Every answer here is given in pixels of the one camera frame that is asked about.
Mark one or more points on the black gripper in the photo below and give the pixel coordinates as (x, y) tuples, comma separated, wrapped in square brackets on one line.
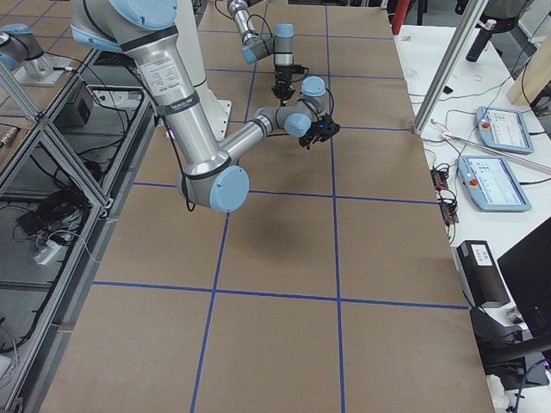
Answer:
[(312, 135), (281, 78)]

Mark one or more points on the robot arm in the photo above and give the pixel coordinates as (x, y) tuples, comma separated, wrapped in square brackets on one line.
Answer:
[(279, 44), (147, 33)]

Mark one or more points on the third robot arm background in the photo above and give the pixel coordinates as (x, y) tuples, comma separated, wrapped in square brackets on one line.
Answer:
[(21, 52)]

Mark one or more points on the small orange circuit board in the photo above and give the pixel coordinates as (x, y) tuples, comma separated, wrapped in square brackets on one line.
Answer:
[(446, 198)]

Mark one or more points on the black cylinder on desk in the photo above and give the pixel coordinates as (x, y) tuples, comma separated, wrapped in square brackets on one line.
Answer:
[(481, 40)]

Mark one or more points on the lower teach pendant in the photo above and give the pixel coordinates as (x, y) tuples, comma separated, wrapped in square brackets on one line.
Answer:
[(491, 184)]

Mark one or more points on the teach pendant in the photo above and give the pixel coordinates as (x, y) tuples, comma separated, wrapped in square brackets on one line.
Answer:
[(503, 130), (491, 184)]

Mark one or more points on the upper teach pendant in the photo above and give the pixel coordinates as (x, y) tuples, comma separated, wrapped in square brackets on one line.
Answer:
[(503, 130)]

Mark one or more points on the black box with label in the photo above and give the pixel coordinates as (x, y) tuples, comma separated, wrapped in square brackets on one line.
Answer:
[(483, 279)]

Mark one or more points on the wooden beam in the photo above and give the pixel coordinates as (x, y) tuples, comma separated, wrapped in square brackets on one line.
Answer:
[(534, 77)]

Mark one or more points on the black monitor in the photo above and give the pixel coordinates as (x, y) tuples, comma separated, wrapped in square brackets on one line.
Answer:
[(526, 271)]

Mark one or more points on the white power strip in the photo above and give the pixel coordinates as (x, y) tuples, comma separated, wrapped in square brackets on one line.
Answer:
[(47, 252)]

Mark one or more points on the black power adapter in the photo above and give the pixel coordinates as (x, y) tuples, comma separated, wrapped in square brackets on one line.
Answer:
[(30, 222)]

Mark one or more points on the aluminium frame post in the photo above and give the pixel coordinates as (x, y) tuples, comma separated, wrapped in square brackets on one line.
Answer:
[(443, 72)]

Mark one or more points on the aluminium frame rack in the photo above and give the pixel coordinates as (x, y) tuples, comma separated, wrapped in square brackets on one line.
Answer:
[(78, 148)]

